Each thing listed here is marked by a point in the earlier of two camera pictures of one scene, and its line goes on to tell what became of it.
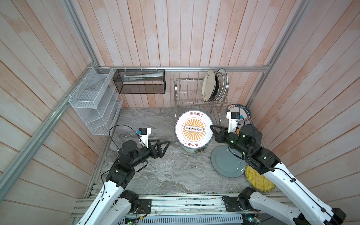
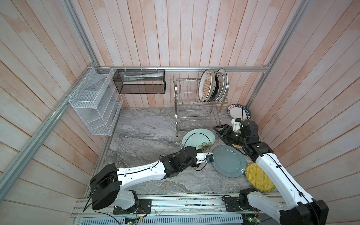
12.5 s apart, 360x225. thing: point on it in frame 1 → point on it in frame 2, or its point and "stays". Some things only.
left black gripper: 160,153 → 194,163
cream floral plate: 209,85 stays
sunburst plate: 192,129 → 206,85
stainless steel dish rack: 187,96 stays
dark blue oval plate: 217,89 stays
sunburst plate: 221,79 stays
